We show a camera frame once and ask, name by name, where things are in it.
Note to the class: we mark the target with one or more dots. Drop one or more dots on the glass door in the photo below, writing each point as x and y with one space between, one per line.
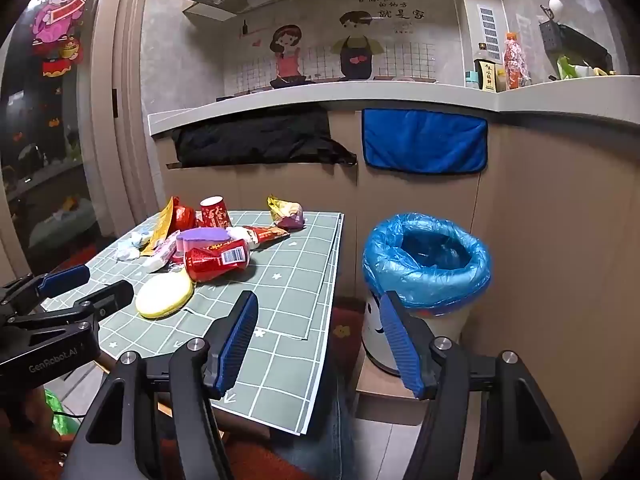
30 160

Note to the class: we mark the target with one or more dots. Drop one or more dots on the blue towel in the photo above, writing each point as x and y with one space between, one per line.
425 140

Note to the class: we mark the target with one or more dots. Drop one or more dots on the green plastic bag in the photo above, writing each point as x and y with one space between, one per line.
57 407

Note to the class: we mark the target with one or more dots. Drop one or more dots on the white round ladle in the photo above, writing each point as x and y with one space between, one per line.
556 5

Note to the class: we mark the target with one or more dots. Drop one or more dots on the teal jar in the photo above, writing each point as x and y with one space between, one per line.
470 80

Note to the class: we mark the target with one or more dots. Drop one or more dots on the black door latch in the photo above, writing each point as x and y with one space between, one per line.
115 104

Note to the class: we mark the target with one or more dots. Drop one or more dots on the red flower floor mat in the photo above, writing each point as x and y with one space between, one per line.
342 331

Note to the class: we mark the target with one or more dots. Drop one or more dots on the beige door frame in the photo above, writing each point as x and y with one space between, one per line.
130 110

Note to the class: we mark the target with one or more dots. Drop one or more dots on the crushed red drink can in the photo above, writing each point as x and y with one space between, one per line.
215 260

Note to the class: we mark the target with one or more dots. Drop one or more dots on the pink white packet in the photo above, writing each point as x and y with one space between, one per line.
162 255

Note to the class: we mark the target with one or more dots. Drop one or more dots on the black dish rack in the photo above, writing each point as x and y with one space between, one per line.
585 45

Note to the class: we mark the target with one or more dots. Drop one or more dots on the white blue tissue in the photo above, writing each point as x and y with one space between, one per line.
131 245

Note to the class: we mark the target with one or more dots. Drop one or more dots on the red plastic bag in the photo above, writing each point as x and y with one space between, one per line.
184 217

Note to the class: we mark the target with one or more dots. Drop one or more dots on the white smiley trash bin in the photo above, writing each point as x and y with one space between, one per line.
372 330

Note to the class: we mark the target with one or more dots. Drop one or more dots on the person's jeans leg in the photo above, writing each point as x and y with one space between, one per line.
325 435

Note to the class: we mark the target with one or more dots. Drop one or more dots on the green checked table mat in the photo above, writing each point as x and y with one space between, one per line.
290 285

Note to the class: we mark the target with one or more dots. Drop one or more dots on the brown board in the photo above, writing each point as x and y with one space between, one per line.
380 400

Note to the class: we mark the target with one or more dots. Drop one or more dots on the cartoon girl wall sticker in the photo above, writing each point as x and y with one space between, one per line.
286 55

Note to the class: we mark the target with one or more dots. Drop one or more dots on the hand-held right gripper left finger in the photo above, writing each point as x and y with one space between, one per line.
237 340

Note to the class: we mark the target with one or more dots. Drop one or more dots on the purple sponge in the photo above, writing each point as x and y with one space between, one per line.
205 236

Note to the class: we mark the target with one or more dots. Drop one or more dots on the grey stone countertop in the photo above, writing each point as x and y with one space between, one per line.
400 97

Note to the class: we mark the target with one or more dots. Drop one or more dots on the orange drink bottle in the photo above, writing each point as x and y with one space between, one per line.
515 65

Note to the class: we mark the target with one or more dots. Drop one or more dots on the red paper cup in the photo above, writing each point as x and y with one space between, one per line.
216 212

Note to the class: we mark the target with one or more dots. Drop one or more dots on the white vent grille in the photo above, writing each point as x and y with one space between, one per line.
488 30

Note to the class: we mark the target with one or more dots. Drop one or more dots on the black lettering wall sticker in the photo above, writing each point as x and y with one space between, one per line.
395 7

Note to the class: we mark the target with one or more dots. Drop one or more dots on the black utensil holder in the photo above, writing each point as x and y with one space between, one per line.
549 35

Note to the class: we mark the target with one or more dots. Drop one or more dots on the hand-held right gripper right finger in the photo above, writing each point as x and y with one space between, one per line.
397 345

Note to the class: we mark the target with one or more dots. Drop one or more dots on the green plastic item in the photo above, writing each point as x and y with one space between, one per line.
567 67

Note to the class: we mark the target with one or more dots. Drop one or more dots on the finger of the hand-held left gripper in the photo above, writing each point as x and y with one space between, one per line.
65 277
107 297

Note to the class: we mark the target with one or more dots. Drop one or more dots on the pink cartoon door sticker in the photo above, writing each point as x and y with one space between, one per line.
55 25

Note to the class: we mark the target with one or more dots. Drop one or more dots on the dark sauce bottle yellow label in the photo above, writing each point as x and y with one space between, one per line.
485 75

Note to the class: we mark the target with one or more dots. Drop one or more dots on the yellow snack wrapper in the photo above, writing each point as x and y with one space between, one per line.
162 225

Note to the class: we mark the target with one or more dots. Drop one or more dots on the red gold snack packet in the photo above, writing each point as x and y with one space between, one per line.
267 234

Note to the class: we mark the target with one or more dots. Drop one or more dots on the purple wrapper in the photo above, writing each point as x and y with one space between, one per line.
292 222

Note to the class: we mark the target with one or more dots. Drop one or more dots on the trash bin blue bag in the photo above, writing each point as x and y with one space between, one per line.
385 260

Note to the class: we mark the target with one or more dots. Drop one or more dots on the cartoon boy wall sticker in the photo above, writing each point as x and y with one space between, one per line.
356 50

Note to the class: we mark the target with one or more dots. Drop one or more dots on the round yellow sponge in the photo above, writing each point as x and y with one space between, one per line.
162 295

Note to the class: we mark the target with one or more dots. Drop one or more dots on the black cloth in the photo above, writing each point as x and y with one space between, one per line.
250 137

